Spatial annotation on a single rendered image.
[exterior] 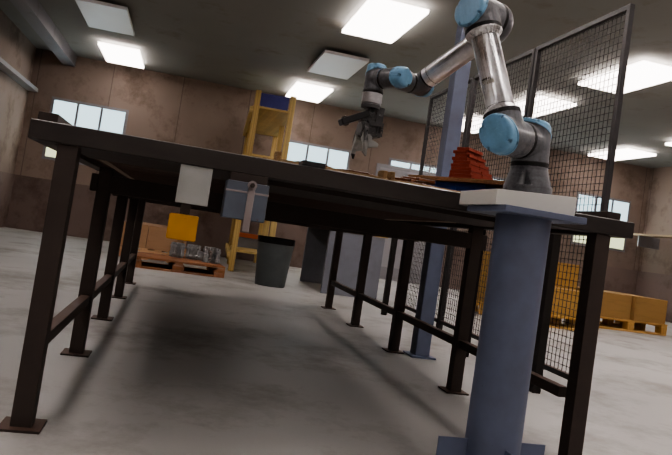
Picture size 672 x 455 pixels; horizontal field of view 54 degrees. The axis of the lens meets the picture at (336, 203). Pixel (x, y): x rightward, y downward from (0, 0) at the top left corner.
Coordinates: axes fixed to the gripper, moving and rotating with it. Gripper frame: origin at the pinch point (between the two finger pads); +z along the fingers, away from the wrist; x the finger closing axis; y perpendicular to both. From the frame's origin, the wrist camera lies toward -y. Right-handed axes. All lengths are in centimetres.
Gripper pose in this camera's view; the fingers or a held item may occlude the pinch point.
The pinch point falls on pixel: (356, 157)
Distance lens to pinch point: 243.0
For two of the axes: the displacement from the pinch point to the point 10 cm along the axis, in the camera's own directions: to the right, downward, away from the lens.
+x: -2.8, 0.1, 9.6
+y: 9.5, 1.7, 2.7
